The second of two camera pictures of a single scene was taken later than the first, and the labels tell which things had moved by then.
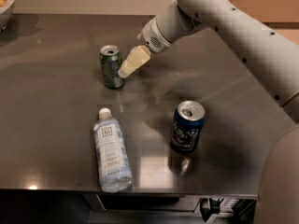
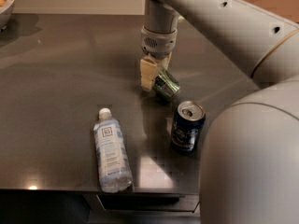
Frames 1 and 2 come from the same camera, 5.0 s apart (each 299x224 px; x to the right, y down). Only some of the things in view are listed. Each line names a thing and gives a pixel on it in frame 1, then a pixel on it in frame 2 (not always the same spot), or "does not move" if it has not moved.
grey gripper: x=152 y=37 → x=159 y=44
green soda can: x=111 y=62 → x=164 y=85
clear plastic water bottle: x=113 y=158 does not move
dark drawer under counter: x=149 y=203 does not move
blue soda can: x=188 y=119 does not move
